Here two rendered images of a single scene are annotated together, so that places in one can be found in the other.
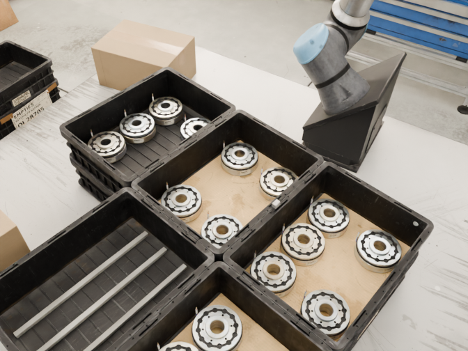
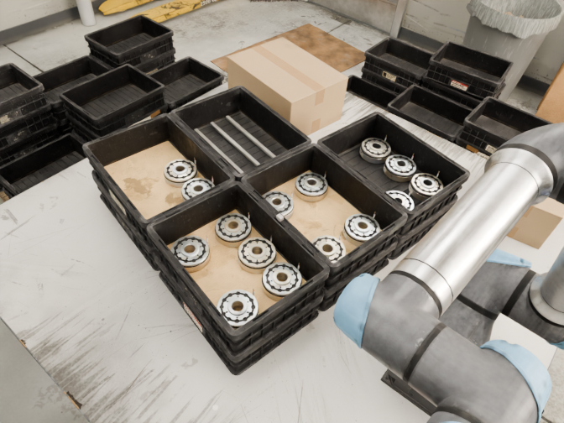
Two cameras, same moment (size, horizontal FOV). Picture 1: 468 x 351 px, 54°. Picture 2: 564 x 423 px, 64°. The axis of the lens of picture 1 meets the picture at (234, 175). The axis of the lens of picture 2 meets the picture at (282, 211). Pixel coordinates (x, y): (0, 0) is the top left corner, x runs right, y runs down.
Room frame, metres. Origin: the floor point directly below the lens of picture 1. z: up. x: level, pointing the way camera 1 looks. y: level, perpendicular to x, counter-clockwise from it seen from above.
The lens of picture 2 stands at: (0.76, -0.90, 1.84)
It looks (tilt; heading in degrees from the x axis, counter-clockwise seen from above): 47 degrees down; 96
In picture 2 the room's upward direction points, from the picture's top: 5 degrees clockwise
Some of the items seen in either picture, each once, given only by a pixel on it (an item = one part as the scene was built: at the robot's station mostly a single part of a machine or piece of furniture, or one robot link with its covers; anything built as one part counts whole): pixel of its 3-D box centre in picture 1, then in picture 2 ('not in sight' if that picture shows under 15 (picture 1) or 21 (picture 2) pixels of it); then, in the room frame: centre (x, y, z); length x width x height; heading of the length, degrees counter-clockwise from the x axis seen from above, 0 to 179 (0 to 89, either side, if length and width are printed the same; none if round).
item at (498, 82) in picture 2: not in sight; (457, 96); (1.50, 1.60, 0.37); 0.42 x 0.34 x 0.46; 150
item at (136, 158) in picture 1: (152, 134); (387, 171); (0.98, 0.24, 0.87); 0.40 x 0.30 x 0.11; 139
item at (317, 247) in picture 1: (303, 240); (257, 252); (0.63, -0.17, 0.86); 0.10 x 0.10 x 0.01
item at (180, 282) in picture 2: (326, 255); (236, 262); (0.58, -0.22, 0.87); 0.40 x 0.30 x 0.11; 139
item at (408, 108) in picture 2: not in sight; (423, 134); (1.30, 1.24, 0.31); 0.40 x 0.30 x 0.34; 150
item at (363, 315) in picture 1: (331, 243); (236, 250); (0.58, -0.22, 0.92); 0.40 x 0.30 x 0.02; 139
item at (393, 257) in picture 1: (379, 247); (237, 307); (0.62, -0.34, 0.86); 0.10 x 0.10 x 0.01
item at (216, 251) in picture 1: (230, 174); (321, 200); (0.78, 0.01, 0.92); 0.40 x 0.30 x 0.02; 139
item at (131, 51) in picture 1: (146, 60); (524, 193); (1.47, 0.34, 0.78); 0.30 x 0.22 x 0.16; 69
